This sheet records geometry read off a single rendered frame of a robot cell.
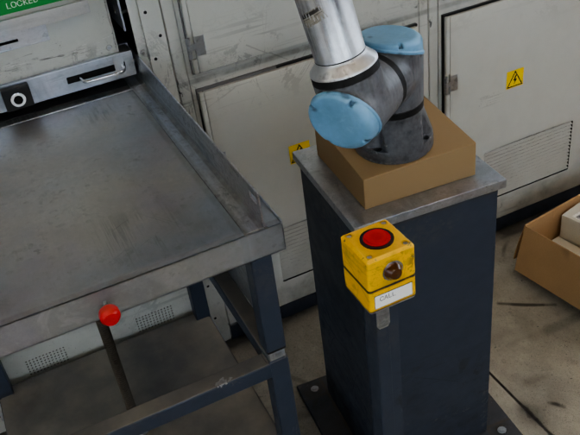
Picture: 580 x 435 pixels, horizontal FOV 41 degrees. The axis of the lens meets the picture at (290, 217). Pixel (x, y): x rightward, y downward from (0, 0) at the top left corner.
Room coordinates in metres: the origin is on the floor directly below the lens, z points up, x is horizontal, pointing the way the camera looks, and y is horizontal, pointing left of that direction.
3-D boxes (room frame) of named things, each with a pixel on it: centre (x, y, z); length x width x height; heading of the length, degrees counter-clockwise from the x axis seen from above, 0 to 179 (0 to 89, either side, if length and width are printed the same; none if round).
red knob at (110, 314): (0.91, 0.29, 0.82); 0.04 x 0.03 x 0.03; 21
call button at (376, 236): (0.89, -0.12, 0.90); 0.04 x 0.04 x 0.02
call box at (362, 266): (0.89, -0.12, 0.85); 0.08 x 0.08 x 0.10; 21
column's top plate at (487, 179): (1.33, -0.22, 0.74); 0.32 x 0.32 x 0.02; 16
